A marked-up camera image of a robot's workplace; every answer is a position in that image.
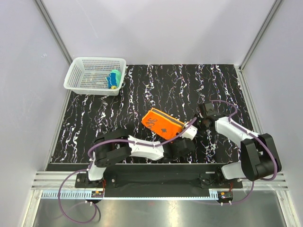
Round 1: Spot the orange grey towel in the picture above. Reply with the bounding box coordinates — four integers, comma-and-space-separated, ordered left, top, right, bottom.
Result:
141, 108, 185, 140

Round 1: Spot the yellow blue crocodile towel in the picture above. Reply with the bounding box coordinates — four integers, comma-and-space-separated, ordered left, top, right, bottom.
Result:
107, 70, 122, 89

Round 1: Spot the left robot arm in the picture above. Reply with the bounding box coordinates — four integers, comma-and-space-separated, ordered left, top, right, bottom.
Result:
85, 126, 197, 187

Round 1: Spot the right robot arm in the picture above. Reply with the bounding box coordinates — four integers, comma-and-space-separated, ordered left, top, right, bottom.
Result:
196, 100, 282, 188

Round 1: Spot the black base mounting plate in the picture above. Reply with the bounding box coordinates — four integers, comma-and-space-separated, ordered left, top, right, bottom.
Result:
78, 164, 238, 188

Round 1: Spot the right small connector board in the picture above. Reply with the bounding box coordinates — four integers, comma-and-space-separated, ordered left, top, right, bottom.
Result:
218, 191, 233, 200

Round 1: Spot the small connector board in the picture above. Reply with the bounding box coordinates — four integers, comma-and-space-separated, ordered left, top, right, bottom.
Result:
91, 191, 104, 198
218, 191, 233, 200

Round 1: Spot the left small connector board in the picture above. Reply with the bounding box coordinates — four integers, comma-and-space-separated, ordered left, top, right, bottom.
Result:
91, 191, 104, 198

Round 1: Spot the white perforated plastic basket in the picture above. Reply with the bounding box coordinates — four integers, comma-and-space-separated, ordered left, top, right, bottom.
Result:
63, 57, 126, 96

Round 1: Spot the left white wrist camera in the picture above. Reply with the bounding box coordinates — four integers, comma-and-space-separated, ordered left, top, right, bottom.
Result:
181, 124, 197, 140

